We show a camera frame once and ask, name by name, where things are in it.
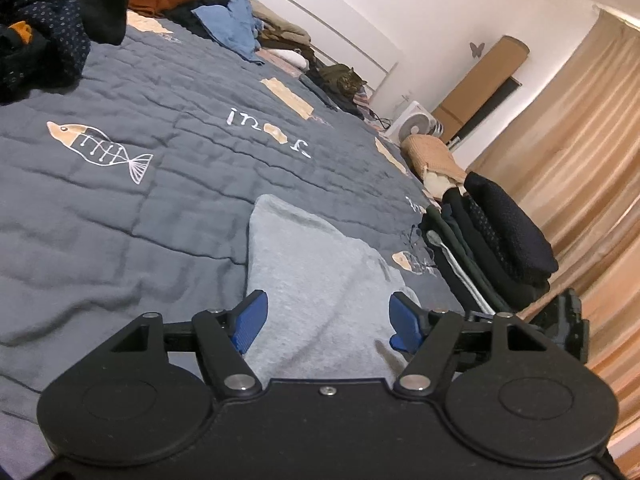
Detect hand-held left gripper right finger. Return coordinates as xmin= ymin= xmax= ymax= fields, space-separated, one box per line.
xmin=390 ymin=291 xmax=548 ymax=396

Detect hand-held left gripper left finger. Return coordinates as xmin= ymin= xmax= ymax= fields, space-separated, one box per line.
xmin=107 ymin=289 xmax=269 ymax=398

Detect grey t-shirt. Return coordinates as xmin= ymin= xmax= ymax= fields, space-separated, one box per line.
xmin=245 ymin=194 xmax=426 ymax=386

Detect stack of folded dark clothes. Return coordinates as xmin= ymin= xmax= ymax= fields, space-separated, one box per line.
xmin=419 ymin=171 xmax=560 ymax=313

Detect khaki folded clothes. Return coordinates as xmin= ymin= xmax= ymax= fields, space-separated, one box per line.
xmin=250 ymin=2 xmax=313 ymax=53

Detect cream folded cloth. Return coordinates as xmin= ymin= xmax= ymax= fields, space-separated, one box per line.
xmin=424 ymin=170 xmax=468 ymax=200

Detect beige curtain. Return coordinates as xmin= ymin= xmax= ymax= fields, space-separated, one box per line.
xmin=467 ymin=5 xmax=640 ymax=480

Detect grey printed quilt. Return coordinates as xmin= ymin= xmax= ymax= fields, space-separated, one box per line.
xmin=0 ymin=20 xmax=466 ymax=461

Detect beige knitted sweater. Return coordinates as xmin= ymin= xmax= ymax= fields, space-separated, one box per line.
xmin=402 ymin=135 xmax=467 ymax=186

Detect white box fan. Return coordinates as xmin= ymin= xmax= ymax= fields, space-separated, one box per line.
xmin=382 ymin=101 xmax=446 ymax=147

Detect striped pillow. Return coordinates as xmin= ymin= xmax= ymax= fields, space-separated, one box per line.
xmin=350 ymin=85 xmax=382 ymax=121

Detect tall cardboard box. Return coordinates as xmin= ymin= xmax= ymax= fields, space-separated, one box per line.
xmin=431 ymin=35 xmax=531 ymax=133

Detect tabby cat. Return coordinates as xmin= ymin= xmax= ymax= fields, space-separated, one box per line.
xmin=320 ymin=64 xmax=363 ymax=98

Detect grey fleece blanket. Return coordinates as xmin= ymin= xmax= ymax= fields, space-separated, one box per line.
xmin=0 ymin=385 xmax=56 ymax=471

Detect white rolled garment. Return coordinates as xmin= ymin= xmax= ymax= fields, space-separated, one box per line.
xmin=270 ymin=49 xmax=311 ymax=68

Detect white bed headboard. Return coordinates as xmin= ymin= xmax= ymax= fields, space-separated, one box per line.
xmin=140 ymin=0 xmax=401 ymax=111

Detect blue denim garment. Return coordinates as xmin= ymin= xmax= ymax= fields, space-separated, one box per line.
xmin=192 ymin=0 xmax=266 ymax=66

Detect navy dotted garment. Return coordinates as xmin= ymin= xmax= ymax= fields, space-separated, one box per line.
xmin=0 ymin=0 xmax=93 ymax=106

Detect black fan cable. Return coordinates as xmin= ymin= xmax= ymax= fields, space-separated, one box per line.
xmin=367 ymin=107 xmax=396 ymax=132

